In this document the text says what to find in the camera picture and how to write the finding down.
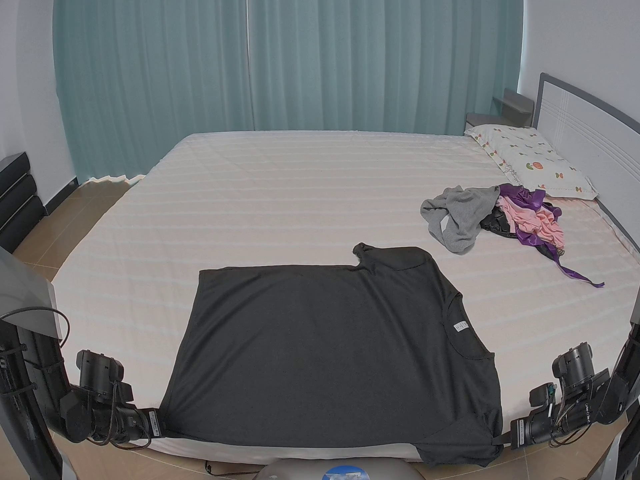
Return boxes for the white printed pillow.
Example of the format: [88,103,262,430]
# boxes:
[464,124,600,200]

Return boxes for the grey garment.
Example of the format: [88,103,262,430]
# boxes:
[419,185,501,255]

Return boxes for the black chest of drawers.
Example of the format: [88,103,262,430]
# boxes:
[0,152,47,249]

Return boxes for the black T-shirt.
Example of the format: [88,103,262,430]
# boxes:
[159,242,505,469]

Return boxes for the black cable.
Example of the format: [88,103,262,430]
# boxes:
[203,460,262,477]
[0,307,70,346]

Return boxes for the grey bedside table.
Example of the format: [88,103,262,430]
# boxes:
[465,88,536,129]

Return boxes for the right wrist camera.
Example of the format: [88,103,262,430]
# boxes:
[529,385,557,410]

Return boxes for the blue-green curtain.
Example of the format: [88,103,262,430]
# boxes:
[247,0,524,137]
[52,0,256,184]

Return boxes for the bed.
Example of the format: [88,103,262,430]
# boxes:
[50,72,640,465]

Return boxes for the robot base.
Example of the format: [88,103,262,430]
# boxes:
[250,460,414,480]

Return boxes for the pile of clothes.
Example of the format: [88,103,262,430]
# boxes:
[480,183,606,289]

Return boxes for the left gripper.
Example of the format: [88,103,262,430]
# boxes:
[122,407,164,442]

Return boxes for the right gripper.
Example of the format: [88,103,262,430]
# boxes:
[509,407,557,450]

